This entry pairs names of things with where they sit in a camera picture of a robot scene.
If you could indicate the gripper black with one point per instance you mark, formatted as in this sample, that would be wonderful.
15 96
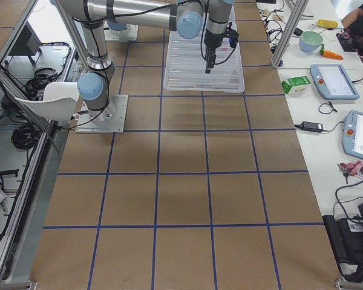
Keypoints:
212 41

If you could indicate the clear plastic box lid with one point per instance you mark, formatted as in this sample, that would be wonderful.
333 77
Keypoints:
185 63

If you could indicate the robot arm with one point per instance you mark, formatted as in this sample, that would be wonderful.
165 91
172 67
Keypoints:
92 15

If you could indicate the green carton box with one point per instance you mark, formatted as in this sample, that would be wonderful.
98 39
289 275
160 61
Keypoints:
295 85

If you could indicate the green blue bowl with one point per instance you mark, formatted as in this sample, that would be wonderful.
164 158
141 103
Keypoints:
310 41

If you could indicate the yellow toy corn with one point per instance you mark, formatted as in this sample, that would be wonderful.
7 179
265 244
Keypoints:
325 23

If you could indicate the toy carrot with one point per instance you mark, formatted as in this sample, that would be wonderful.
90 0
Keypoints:
329 54

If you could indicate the black power adapter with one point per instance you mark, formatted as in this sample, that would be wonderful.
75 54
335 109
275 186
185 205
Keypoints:
310 126

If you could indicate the far teach pendant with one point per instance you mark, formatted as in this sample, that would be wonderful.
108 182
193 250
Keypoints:
332 82

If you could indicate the teach pendant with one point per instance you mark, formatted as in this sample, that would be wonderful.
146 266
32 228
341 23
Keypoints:
332 82
352 136

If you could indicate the white plastic chair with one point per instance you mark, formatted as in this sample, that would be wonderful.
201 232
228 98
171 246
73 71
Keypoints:
59 101

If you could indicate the near teach pendant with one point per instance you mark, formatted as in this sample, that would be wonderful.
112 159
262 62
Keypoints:
352 136

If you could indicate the red key bundle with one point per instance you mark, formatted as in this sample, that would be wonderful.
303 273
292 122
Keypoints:
349 169

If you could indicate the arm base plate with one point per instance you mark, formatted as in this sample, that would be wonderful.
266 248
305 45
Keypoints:
112 119
129 34

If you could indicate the aluminium frame post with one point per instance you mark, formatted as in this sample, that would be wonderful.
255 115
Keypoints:
292 23

